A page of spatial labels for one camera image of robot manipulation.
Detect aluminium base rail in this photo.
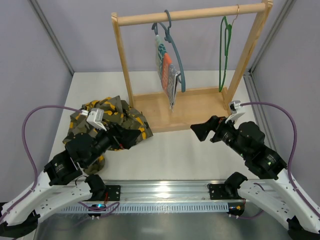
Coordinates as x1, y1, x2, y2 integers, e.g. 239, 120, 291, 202
54, 179, 273, 202

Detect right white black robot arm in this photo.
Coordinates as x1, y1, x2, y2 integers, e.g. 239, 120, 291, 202
190, 115, 320, 240

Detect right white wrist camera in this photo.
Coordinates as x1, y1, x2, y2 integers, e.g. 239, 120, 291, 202
225, 100, 245, 124

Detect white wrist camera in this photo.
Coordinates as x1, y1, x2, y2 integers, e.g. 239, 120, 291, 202
80, 108, 107, 131
225, 100, 245, 124

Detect patterned folded garment on hanger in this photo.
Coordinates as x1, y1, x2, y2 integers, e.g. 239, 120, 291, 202
155, 34, 178, 110

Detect wooden clothes rack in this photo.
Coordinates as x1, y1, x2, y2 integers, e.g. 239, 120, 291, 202
111, 0, 273, 133

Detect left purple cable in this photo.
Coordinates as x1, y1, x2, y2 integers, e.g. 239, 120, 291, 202
21, 105, 83, 191

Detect slotted grey cable duct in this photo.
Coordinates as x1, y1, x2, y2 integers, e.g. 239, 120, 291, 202
59, 202, 230, 214

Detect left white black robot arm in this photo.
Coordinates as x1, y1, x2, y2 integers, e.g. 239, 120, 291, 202
0, 124, 141, 239

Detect camouflage yellow green trousers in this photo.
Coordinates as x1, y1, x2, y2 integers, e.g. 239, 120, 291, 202
53, 96, 153, 177

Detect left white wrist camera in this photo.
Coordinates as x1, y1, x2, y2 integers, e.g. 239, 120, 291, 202
80, 108, 107, 131

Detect blue plastic hanger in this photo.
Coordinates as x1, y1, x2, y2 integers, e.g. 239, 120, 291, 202
151, 9, 186, 93

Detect green wire hanger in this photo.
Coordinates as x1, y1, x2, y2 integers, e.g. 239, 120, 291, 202
218, 4, 240, 93

